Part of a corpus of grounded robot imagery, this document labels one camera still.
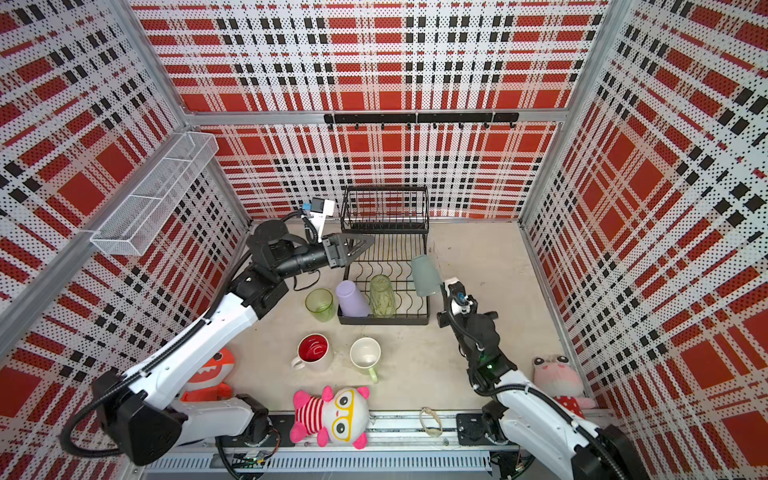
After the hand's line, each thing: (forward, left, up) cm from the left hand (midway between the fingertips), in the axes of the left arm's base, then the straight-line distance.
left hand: (371, 245), depth 63 cm
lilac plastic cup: (+2, +8, -28) cm, 29 cm away
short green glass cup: (+7, +20, -36) cm, 41 cm away
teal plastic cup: (+3, -13, -17) cm, 22 cm away
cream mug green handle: (-11, +4, -35) cm, 36 cm away
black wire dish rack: (+47, -6, -36) cm, 59 cm away
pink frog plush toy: (-19, -45, -29) cm, 56 cm away
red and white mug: (-10, +19, -37) cm, 42 cm away
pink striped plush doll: (-27, +9, -31) cm, 42 cm away
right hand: (+1, -18, -19) cm, 26 cm away
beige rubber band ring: (-29, -14, -37) cm, 49 cm away
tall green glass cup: (+1, -1, -24) cm, 24 cm away
